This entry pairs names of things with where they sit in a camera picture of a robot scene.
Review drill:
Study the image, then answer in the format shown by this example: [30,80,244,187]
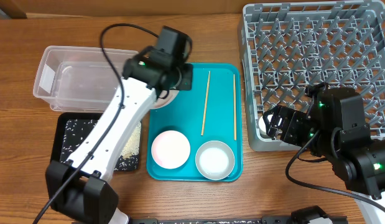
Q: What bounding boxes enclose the black tray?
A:
[50,112,141,172]

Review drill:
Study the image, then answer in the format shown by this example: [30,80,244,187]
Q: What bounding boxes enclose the white plastic cup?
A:
[258,116,268,138]

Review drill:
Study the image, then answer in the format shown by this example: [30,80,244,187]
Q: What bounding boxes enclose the wooden chopstick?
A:
[201,71,211,136]
[233,74,237,141]

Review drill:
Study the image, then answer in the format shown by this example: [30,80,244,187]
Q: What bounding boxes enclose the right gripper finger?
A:
[262,105,284,120]
[264,114,281,139]

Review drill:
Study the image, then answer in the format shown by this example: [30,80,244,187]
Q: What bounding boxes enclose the grey bowl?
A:
[195,141,236,181]

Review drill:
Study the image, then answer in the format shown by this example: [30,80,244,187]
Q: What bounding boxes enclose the clear plastic bin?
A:
[32,45,140,113]

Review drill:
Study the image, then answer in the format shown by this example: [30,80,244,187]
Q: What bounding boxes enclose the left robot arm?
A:
[34,26,193,223]

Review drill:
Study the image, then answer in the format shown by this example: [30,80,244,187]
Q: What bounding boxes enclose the pink round plate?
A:
[151,90,179,110]

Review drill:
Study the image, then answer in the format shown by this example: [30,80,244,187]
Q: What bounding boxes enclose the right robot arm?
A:
[262,83,385,223]

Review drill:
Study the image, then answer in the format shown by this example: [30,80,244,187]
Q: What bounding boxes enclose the teal plastic tray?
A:
[146,63,243,182]

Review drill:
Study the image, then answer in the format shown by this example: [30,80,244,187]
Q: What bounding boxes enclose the pile of rice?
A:
[53,119,141,172]

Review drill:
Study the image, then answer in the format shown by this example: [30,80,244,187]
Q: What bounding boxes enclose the grey dish rack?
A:
[238,1,385,151]

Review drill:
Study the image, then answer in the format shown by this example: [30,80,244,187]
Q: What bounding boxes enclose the pink small bowl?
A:
[151,130,191,169]

